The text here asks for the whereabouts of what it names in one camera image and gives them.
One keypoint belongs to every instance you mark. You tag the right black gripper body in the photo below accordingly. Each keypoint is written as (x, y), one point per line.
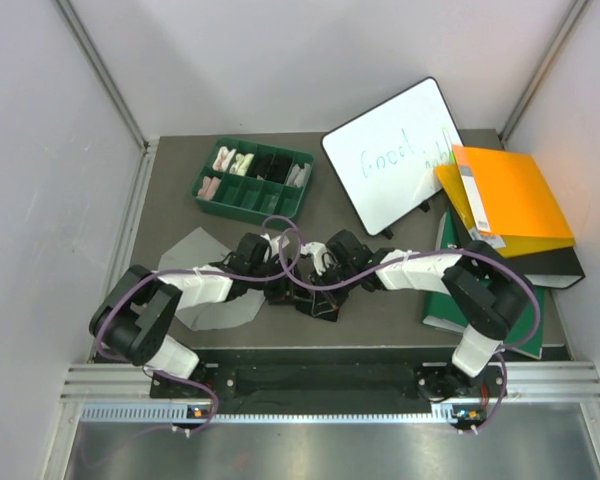
(331, 272)

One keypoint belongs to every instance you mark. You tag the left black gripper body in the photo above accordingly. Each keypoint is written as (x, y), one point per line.
(275, 290)

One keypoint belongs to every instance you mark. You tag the black underwear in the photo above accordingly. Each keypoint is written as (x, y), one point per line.
(273, 168)
(318, 305)

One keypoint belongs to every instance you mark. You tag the grey underwear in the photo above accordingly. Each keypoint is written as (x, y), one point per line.
(196, 249)

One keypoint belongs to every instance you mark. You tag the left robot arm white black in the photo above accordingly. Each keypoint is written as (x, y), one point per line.
(132, 323)

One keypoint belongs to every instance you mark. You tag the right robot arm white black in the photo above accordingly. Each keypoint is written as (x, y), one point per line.
(498, 302)

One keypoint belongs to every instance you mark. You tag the black rolled underwear in tray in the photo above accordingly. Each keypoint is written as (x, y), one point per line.
(273, 168)

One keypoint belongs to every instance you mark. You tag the green compartment tray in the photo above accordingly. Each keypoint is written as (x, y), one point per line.
(252, 200)

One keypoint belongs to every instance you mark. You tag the pink rolled socks bottom-left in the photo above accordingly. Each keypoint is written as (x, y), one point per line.
(208, 188)

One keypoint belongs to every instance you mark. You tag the grey rolled socks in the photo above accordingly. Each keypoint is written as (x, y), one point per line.
(298, 175)

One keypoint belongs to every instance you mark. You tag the cream rolled socks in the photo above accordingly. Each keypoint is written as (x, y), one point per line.
(241, 164)

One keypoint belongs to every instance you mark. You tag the green binder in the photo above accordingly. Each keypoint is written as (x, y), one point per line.
(441, 312)

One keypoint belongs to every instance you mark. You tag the pink rolled socks top-left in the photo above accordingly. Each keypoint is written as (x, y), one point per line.
(223, 158)

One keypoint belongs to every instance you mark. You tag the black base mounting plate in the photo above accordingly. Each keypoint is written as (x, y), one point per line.
(401, 379)

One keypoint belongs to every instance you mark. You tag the orange binder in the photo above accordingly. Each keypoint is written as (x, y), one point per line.
(503, 198)

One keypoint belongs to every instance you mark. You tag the black binder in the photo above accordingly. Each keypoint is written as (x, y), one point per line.
(556, 269)

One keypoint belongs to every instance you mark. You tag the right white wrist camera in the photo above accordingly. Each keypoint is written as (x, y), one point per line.
(321, 257)

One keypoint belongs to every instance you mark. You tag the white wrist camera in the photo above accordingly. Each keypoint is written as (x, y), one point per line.
(321, 257)
(275, 244)

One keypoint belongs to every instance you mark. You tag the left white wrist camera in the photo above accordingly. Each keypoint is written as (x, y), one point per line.
(275, 244)

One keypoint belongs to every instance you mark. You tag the white whiteboard black frame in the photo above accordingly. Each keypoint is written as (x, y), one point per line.
(385, 158)

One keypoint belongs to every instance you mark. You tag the white slotted cable duct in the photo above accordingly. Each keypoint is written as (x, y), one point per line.
(185, 414)

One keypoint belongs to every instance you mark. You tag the aluminium frame rail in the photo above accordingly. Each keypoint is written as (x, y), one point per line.
(97, 64)

